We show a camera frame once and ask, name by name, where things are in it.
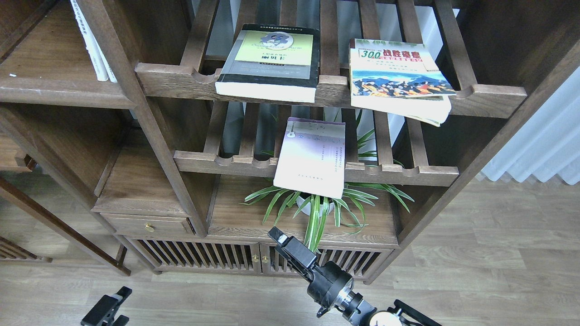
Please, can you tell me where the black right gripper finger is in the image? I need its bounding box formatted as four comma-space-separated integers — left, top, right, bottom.
268, 227, 317, 272
275, 246, 313, 281

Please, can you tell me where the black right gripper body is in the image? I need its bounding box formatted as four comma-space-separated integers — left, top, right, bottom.
307, 261, 353, 317

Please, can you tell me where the pale purple book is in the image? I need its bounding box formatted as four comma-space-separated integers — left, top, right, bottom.
273, 117, 346, 198

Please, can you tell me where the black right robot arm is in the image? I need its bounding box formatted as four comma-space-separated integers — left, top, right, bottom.
268, 227, 438, 326

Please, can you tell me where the green spider plant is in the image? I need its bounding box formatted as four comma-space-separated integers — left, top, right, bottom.
240, 109, 415, 254

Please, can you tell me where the white plant pot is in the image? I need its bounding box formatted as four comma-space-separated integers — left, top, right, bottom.
296, 193, 335, 217

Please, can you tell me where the dark wooden bookshelf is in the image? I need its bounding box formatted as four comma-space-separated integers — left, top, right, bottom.
1, 0, 579, 283

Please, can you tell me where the black and yellow book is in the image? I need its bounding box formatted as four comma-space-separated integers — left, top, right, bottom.
215, 24, 320, 103

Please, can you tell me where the colourful 300 paperback book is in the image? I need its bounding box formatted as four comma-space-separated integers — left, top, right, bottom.
349, 38, 456, 126

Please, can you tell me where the white book right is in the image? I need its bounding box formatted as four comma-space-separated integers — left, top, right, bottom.
95, 41, 118, 83

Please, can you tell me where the white book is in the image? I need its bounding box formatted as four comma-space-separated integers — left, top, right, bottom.
70, 0, 109, 82
95, 41, 118, 83

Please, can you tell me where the white curtain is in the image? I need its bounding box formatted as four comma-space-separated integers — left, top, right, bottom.
481, 68, 580, 184

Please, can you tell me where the white book left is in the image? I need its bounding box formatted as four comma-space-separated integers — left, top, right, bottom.
70, 0, 109, 82

